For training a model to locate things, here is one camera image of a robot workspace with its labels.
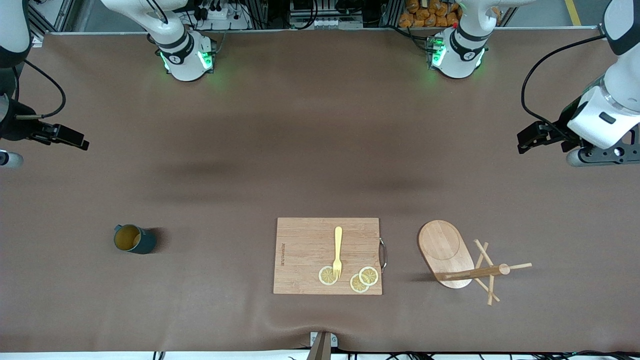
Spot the white power strip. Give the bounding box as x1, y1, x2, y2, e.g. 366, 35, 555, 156
197, 0, 251, 30

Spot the wooden cup rack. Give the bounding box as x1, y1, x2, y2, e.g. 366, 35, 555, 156
417, 219, 533, 306

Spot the wooden cutting board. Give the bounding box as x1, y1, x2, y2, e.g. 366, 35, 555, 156
273, 217, 388, 296

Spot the grey equipment unit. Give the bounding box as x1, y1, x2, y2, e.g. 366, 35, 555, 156
289, 0, 365, 30

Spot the aluminium frame post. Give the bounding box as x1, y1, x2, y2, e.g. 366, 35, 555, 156
27, 0, 76, 36

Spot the yellow plastic fork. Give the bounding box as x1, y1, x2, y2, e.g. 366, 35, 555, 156
332, 226, 344, 280

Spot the brown table mat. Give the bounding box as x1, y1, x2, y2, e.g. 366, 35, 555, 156
0, 27, 640, 353

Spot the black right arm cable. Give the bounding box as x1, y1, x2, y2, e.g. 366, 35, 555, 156
14, 60, 67, 121

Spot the orange packets pile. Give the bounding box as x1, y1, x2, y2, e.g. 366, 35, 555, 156
399, 0, 462, 29

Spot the dark teal cup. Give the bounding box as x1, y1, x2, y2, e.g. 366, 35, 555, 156
113, 223, 158, 255

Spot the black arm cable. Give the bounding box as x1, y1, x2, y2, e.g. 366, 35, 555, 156
14, 60, 67, 121
521, 34, 608, 132

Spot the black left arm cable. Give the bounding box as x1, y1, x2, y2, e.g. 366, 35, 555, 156
521, 34, 608, 132

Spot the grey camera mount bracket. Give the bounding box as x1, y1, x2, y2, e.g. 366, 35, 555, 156
309, 331, 339, 360

